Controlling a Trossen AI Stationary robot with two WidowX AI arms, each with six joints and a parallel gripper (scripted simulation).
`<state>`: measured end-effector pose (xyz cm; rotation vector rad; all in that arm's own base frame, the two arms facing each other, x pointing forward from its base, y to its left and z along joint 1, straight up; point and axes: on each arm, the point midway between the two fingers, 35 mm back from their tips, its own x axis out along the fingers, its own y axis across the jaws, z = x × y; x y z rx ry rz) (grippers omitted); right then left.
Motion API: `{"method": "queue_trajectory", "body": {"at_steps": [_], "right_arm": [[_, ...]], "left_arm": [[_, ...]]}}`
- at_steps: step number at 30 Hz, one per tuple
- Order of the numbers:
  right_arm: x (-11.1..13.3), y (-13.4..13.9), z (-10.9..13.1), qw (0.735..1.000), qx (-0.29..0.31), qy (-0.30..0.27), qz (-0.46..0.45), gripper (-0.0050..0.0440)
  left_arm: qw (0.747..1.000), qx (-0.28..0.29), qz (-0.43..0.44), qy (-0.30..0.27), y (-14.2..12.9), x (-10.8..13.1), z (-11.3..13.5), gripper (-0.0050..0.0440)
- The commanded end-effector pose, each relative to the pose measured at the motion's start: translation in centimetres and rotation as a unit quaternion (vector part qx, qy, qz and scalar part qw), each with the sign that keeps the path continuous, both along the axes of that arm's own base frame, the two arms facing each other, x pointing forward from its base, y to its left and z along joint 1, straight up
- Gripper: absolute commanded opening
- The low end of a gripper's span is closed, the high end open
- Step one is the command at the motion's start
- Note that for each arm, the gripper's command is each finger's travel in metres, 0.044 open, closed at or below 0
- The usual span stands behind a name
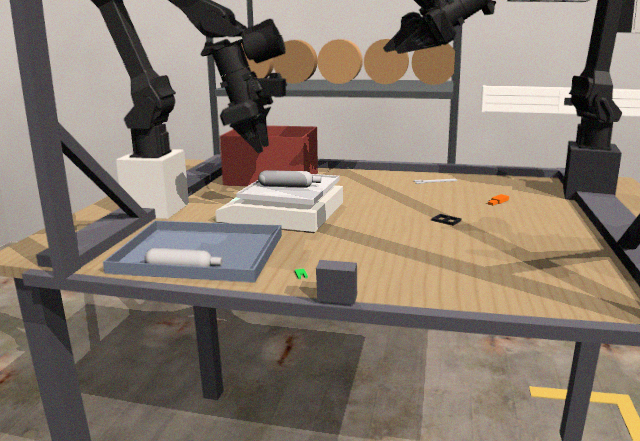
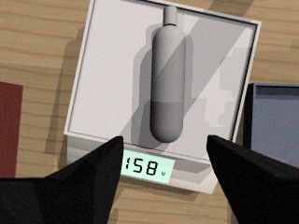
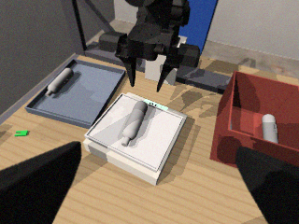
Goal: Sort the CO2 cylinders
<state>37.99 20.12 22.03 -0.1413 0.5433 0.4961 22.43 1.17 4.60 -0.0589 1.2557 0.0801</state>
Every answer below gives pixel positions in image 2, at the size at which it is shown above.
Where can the red open box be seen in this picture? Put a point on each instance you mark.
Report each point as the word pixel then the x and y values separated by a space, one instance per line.
pixel 10 117

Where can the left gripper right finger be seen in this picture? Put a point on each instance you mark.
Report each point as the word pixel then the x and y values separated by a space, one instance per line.
pixel 259 189

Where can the grey bottle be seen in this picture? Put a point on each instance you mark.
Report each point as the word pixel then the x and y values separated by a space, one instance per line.
pixel 167 79

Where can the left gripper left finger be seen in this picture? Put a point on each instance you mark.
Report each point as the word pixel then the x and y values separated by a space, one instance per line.
pixel 80 193

